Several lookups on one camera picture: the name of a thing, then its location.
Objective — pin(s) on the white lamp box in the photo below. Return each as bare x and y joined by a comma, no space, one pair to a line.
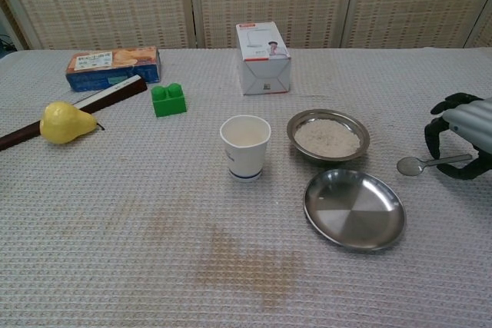
263,74

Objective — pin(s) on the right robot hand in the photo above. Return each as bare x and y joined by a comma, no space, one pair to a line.
469,116

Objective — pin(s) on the grey woven tablecloth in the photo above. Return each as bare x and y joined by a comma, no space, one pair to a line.
115,209

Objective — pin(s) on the small metal spoon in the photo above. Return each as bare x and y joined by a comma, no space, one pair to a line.
409,166

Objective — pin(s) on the steel bowl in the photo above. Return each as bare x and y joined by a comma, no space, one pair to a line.
326,113

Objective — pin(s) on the long dark red box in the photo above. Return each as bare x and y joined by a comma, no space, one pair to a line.
115,91

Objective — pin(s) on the white paper cup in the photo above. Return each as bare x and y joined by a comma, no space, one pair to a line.
246,163

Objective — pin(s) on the orange biscuit box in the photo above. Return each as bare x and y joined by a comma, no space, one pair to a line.
111,63

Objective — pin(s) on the yellow pear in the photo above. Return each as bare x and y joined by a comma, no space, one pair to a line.
63,122

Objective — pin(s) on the green toy block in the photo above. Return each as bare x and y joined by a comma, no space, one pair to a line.
169,103

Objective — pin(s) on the empty steel plate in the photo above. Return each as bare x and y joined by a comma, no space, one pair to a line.
353,209

